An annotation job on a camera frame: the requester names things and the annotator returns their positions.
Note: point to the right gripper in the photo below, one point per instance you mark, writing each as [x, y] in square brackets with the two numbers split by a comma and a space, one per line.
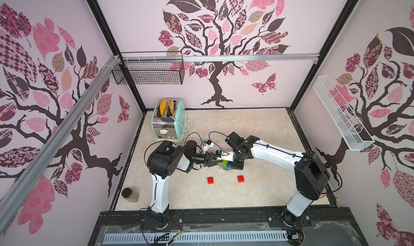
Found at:
[236, 158]

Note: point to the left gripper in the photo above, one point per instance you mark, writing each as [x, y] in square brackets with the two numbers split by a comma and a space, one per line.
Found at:
[207, 159]

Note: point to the lime green lego brick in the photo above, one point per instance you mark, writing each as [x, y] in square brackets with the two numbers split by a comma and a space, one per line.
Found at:
[224, 163]

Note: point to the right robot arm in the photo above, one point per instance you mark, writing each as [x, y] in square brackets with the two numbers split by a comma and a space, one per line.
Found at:
[311, 175]

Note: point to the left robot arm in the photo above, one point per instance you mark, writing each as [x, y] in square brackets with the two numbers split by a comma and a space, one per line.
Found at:
[165, 160]

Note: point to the mint green toaster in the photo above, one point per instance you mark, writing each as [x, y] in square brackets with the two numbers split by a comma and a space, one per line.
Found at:
[169, 120]

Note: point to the brown glass jar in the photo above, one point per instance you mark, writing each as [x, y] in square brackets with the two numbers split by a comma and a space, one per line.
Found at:
[130, 195]

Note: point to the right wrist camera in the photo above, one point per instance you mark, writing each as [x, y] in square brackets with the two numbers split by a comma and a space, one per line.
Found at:
[228, 156]

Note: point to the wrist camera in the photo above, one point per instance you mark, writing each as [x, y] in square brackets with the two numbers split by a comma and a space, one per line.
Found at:
[228, 156]
[207, 145]

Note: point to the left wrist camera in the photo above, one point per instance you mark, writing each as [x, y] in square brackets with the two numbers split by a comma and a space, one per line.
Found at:
[207, 145]

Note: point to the white slotted cable duct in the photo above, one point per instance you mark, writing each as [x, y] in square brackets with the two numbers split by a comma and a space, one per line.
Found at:
[195, 237]

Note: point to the black wire basket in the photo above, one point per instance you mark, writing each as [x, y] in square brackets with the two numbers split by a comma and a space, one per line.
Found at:
[150, 68]

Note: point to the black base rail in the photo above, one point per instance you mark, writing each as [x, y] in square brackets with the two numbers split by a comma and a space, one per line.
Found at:
[319, 226]

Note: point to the white wire shelf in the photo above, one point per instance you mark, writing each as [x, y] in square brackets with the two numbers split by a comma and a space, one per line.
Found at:
[336, 100]

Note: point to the aluminium frame bar back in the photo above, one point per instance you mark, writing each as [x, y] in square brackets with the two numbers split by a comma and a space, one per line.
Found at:
[214, 58]

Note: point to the aluminium frame bar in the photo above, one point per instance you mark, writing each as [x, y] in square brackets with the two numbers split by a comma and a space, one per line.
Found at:
[214, 58]
[29, 178]

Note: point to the aluminium frame bar left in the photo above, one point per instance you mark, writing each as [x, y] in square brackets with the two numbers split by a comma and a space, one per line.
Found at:
[29, 178]

